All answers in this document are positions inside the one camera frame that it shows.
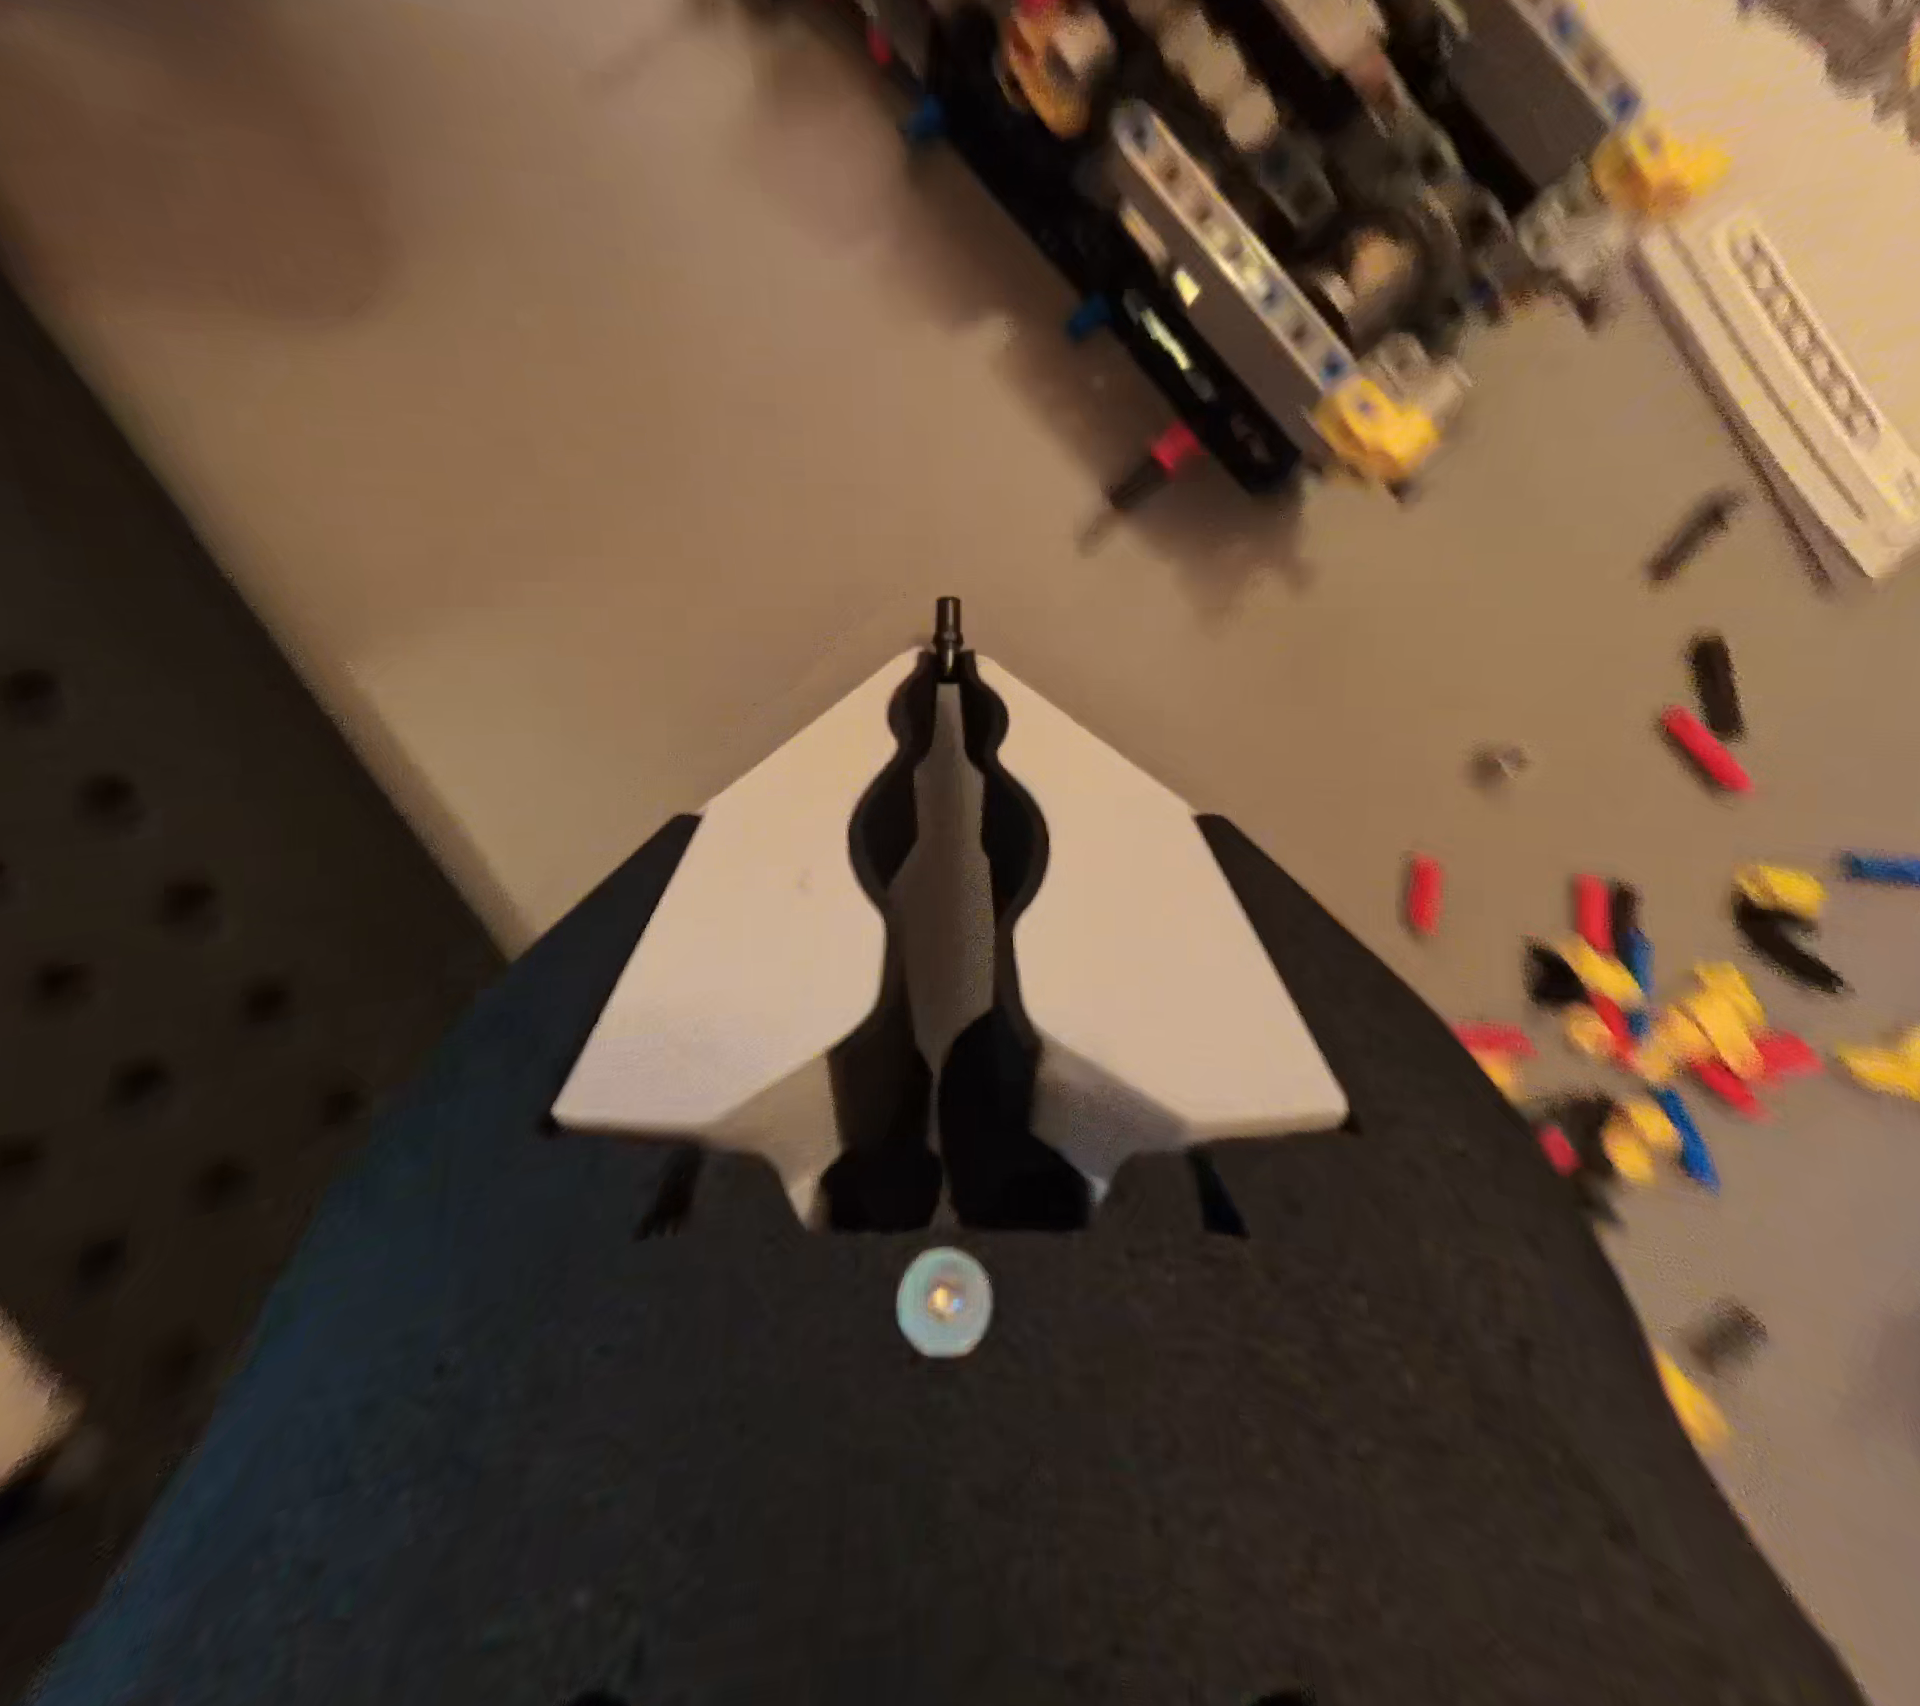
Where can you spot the black connector pin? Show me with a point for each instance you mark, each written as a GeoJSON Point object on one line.
{"type": "Point", "coordinates": [947, 627]}

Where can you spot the black dimpled armrest pad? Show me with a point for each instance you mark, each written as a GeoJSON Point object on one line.
{"type": "Point", "coordinates": [150, 986]}

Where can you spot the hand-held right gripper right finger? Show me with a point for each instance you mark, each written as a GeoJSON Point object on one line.
{"type": "Point", "coordinates": [1155, 971]}

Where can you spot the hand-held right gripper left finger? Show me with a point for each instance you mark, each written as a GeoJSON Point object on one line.
{"type": "Point", "coordinates": [751, 971]}

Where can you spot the open instruction booklet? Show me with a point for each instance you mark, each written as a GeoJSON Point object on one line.
{"type": "Point", "coordinates": [1770, 160]}

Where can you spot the large scatter of coloured pins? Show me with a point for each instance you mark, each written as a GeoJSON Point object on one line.
{"type": "Point", "coordinates": [1711, 1016]}

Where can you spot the grey desk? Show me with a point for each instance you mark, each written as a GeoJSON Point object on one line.
{"type": "Point", "coordinates": [675, 387]}

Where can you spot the partly built toy car model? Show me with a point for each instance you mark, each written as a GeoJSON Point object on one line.
{"type": "Point", "coordinates": [1274, 236]}

